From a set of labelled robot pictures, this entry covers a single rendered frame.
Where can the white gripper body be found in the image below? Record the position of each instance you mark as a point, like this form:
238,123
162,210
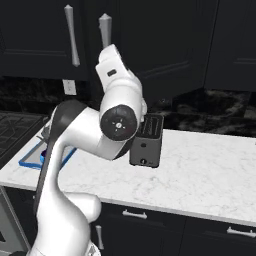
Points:
111,55

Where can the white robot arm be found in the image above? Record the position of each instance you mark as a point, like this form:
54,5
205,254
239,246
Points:
75,133

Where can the dark base cabinet door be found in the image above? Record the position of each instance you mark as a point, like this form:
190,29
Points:
133,245

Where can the black toaster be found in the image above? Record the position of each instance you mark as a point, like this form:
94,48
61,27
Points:
148,143

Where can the blue round object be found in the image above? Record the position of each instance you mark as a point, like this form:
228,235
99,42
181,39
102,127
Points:
43,156

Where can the black hob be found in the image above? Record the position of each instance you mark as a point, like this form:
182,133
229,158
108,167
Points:
16,133

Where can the dark drawer front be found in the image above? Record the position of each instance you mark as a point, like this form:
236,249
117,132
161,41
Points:
220,238
150,221

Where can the grey oven front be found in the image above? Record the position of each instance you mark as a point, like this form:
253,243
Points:
11,223

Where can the white wall outlet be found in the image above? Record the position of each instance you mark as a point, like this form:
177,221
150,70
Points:
69,87

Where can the dark wall cabinet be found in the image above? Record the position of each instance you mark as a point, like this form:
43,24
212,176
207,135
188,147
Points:
233,43

